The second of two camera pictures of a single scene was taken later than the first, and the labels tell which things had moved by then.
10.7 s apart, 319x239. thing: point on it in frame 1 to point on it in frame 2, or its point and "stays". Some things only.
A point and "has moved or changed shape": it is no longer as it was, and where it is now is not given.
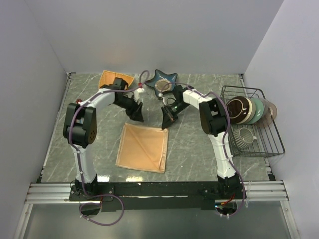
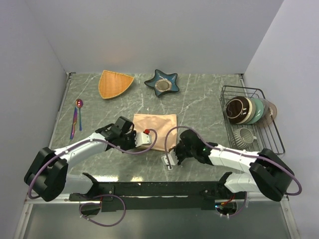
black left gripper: [135, 112] to [133, 134]
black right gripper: [167, 121] to [176, 148]
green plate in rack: [259, 112] stays
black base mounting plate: [151, 196] stays
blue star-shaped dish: [162, 82] stays
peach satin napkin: [143, 148] has moved or changed shape
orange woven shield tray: [108, 77] stays
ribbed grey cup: [243, 137] stays
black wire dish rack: [250, 113] stays
